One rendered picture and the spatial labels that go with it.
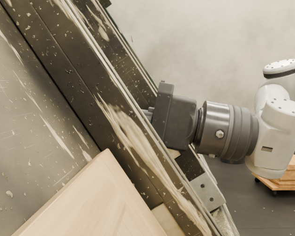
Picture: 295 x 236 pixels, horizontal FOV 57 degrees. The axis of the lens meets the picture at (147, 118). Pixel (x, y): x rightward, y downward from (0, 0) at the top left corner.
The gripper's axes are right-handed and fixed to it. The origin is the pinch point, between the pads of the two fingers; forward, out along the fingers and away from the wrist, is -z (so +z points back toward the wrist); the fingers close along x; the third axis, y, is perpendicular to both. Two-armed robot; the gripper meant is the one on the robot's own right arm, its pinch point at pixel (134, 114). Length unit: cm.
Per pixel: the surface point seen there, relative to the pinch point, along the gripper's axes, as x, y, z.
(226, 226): -31, -32, 28
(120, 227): -8.5, 20.3, 2.8
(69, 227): -5.1, 27.5, -0.1
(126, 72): 7.2, -43.7, -10.0
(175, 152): -15.8, -44.0, 10.6
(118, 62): 10.0, -43.7, -12.9
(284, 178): -76, -271, 154
